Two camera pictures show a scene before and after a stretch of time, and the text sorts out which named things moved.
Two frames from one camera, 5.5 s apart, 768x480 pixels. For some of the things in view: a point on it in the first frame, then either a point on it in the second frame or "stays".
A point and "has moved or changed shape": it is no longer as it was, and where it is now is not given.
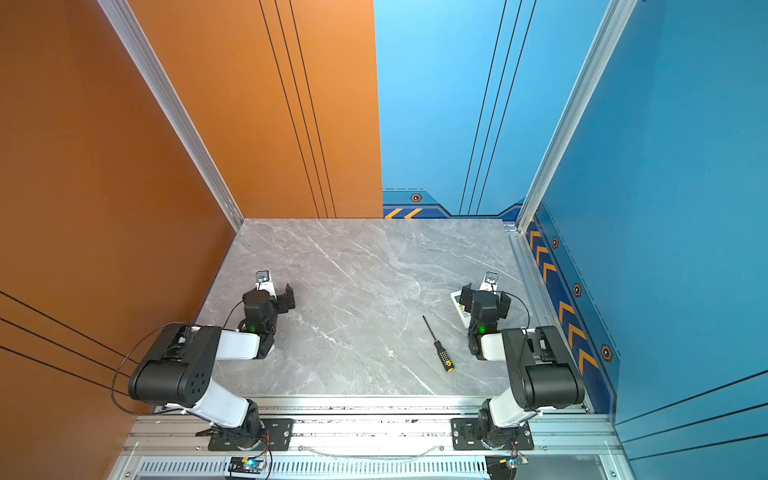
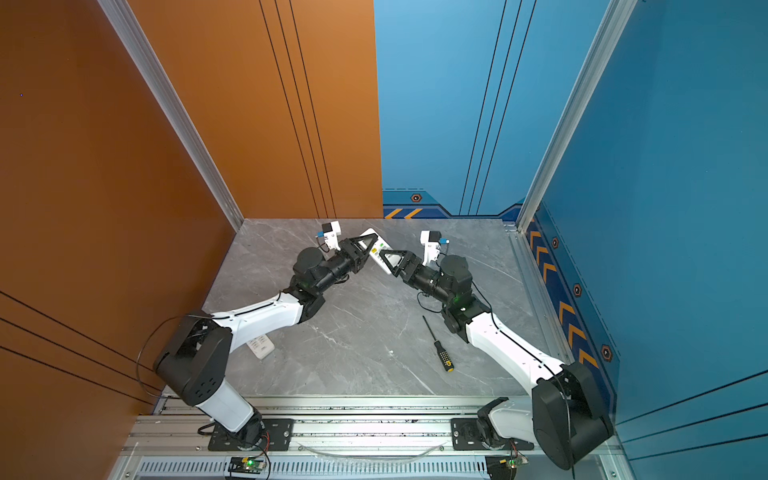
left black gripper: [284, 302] to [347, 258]
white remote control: [464, 314] has moved or changed shape
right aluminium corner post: [614, 21] stays
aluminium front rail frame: [370, 439] stays
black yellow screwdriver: [443, 354] stays
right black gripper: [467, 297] to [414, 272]
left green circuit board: [246, 464] stays
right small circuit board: [513, 463] stays
